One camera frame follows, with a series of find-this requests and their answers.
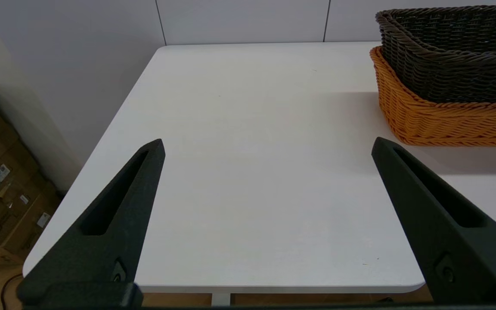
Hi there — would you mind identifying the black floor cable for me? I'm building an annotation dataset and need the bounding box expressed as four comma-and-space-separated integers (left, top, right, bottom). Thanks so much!
0, 273, 23, 309

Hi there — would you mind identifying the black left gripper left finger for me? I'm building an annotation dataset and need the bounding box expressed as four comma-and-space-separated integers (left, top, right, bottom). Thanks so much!
17, 139, 166, 307

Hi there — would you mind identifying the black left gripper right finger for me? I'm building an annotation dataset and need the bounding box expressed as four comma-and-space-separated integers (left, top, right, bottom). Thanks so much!
371, 137, 496, 304

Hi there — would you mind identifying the orange wicker basket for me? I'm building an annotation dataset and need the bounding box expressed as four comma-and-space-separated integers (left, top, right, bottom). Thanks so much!
369, 46, 496, 148

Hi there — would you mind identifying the dark brown wicker basket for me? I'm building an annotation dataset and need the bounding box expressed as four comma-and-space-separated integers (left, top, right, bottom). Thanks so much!
375, 5, 496, 104

